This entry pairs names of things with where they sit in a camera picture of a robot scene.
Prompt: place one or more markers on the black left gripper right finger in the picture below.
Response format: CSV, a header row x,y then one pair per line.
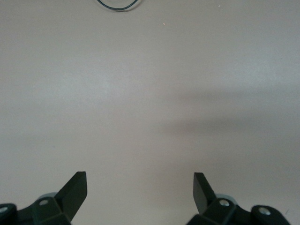
x,y
202,197

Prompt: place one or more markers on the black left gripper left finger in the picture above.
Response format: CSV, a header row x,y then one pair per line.
x,y
70,199

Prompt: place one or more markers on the brown table cover sheet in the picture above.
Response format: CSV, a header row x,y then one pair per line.
x,y
117,93

